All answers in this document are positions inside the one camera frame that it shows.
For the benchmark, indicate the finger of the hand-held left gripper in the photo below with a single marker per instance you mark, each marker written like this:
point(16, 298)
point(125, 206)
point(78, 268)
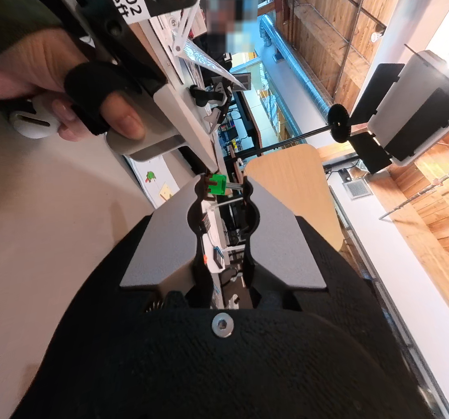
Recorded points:
point(180, 103)

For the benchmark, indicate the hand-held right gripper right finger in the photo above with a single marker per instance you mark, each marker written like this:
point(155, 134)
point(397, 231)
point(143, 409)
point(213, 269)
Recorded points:
point(284, 250)

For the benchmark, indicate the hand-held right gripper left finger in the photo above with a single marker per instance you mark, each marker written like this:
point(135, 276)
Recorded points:
point(158, 250)

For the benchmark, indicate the small green brown lego assembly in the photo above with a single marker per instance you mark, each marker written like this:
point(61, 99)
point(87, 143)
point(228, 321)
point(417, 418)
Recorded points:
point(216, 184)

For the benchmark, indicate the lego instruction booklet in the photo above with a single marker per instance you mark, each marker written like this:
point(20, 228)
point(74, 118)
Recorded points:
point(158, 184)

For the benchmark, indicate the person's left hand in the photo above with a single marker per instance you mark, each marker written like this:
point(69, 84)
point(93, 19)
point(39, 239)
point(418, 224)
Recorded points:
point(35, 64)

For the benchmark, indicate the idle black grey gripper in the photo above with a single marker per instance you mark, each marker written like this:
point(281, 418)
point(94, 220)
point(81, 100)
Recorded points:
point(214, 107)

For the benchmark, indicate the clear acrylic sheet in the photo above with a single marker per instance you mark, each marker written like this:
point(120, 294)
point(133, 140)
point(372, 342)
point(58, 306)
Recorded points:
point(210, 64)

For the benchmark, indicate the white plastic board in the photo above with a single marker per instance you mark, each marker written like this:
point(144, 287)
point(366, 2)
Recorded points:
point(215, 268)

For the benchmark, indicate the light wood side table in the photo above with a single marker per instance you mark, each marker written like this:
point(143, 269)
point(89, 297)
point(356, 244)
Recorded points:
point(291, 187)

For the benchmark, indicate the white desk stand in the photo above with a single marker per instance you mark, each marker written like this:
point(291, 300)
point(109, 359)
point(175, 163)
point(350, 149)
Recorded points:
point(182, 29)

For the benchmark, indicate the black floor lamp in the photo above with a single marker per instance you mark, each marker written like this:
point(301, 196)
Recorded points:
point(336, 124)

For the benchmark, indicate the white backed monitor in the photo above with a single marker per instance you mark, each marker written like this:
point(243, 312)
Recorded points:
point(403, 110)

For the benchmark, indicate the black camera battery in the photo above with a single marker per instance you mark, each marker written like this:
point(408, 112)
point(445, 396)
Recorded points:
point(219, 255)

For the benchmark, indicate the wall vent grille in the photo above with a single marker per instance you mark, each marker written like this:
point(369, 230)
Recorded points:
point(358, 189)

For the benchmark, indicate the silver ventilation duct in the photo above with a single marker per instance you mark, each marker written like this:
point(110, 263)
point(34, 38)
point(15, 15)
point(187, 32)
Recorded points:
point(294, 61)

